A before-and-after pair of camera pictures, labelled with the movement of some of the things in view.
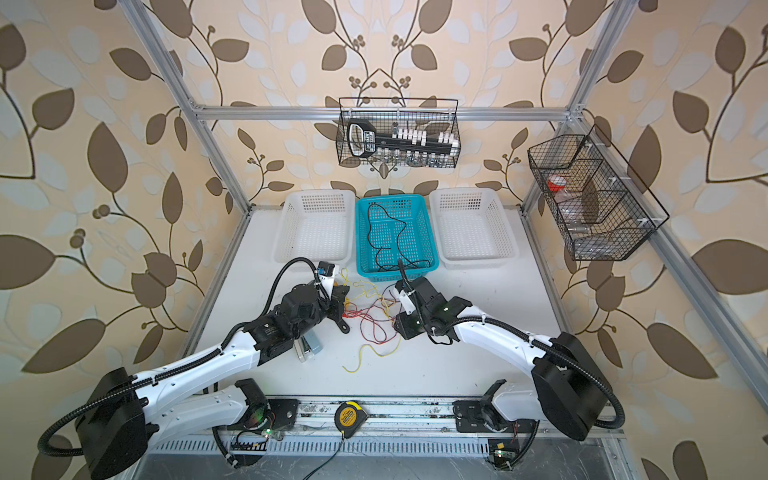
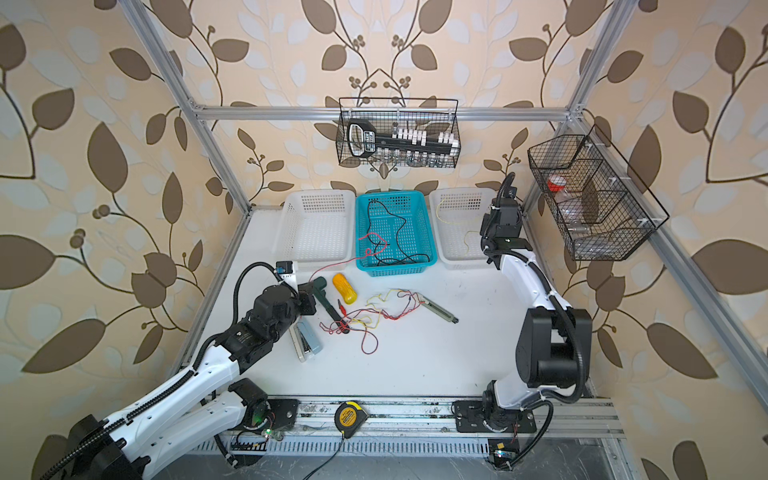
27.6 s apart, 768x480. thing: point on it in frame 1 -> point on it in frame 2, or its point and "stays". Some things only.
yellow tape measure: x=349 y=417 stays
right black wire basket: x=602 y=209 stays
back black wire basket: x=399 y=132 stays
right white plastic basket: x=472 y=228 stays
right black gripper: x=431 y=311 -> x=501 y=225
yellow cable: x=366 y=286 -> x=453 y=223
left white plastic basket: x=318 y=225 stays
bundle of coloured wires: x=377 y=320 -> x=358 y=258
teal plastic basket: x=390 y=228 stays
